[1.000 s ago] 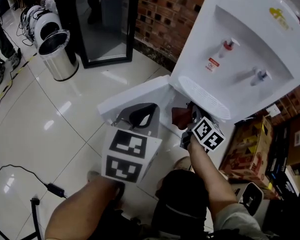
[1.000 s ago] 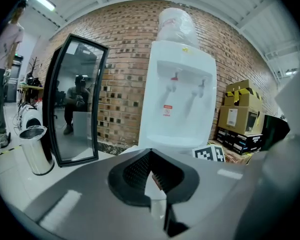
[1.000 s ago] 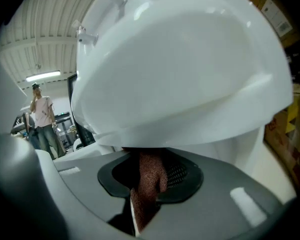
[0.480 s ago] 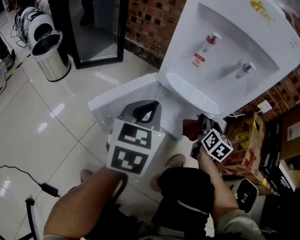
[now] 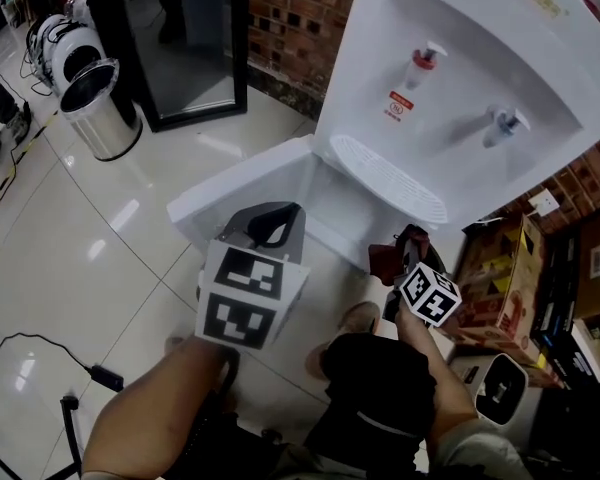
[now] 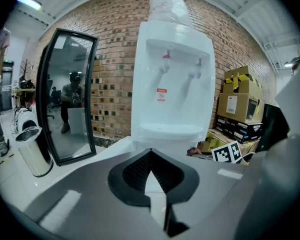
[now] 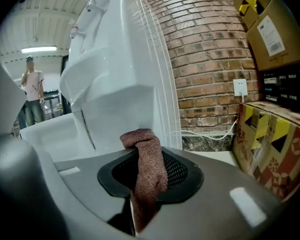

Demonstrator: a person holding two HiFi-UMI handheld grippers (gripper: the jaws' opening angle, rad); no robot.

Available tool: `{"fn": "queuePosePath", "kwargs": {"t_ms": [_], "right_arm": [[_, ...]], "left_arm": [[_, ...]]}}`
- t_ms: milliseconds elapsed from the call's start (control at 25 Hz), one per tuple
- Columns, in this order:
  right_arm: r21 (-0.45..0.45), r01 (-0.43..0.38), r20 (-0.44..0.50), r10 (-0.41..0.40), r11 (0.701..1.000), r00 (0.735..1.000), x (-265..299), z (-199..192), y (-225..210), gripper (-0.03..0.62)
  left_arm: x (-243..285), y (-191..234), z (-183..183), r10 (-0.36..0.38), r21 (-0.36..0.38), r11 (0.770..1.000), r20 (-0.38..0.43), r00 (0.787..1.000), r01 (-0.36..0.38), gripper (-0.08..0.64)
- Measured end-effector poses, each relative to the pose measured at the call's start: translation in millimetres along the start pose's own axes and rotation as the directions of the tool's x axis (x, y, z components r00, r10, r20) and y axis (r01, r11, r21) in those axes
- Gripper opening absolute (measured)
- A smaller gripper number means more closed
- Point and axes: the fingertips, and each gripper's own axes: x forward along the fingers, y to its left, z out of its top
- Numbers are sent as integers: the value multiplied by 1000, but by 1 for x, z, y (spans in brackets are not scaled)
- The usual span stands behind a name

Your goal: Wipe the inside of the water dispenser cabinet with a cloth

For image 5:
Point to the person's left leg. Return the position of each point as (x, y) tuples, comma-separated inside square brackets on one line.
[(230, 443)]

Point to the person's right leg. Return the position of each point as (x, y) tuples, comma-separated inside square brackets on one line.
[(380, 383)]

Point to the brown cloth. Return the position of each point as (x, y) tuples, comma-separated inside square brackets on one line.
[(385, 263)]

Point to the person's brown left shoe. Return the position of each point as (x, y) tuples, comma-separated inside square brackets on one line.
[(175, 345)]

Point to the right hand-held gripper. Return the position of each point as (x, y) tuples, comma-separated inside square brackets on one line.
[(430, 295)]

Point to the steel trash bin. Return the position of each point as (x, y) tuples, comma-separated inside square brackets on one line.
[(105, 123)]

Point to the person's brown right shoe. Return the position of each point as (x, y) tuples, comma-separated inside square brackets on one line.
[(360, 318)]

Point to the white drip tray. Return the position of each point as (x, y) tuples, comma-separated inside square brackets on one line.
[(390, 178)]

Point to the black and white carton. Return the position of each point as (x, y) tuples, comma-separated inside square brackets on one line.
[(586, 350)]

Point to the black caster wheel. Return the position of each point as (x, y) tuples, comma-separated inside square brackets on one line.
[(272, 436)]

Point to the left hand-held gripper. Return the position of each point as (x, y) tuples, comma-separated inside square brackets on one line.
[(240, 313)]

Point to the black carton with blue stripe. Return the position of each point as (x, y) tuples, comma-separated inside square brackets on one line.
[(555, 303)]

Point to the red warning sticker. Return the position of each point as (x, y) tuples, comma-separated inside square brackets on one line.
[(398, 104)]

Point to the white wall socket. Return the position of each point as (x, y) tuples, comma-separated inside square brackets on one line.
[(544, 203)]

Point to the yellow black striped tape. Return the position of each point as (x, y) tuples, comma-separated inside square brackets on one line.
[(10, 178)]

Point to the person's brown shoe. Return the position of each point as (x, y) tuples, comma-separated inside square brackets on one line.
[(360, 318), (175, 345)]

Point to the black glass-door fridge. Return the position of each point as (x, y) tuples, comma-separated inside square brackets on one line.
[(195, 43)]

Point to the person's light shirt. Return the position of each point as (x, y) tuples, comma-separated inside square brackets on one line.
[(480, 458)]

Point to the person's left forearm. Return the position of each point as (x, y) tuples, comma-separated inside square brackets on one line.
[(150, 408)]

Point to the white water dispenser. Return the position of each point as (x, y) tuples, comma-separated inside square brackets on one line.
[(455, 43)]

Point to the person's leg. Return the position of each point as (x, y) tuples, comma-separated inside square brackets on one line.
[(230, 443), (380, 383)]

